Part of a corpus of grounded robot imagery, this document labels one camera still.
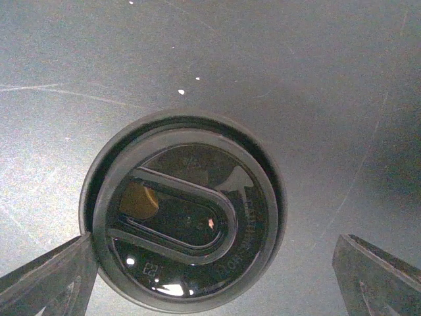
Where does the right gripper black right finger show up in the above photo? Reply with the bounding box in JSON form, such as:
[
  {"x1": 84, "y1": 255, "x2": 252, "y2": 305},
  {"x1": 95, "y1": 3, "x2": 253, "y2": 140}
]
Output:
[{"x1": 332, "y1": 234, "x2": 420, "y2": 315}]

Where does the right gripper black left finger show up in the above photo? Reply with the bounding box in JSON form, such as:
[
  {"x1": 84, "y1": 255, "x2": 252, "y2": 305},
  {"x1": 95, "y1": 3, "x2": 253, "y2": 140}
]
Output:
[{"x1": 1, "y1": 233, "x2": 98, "y2": 315}]

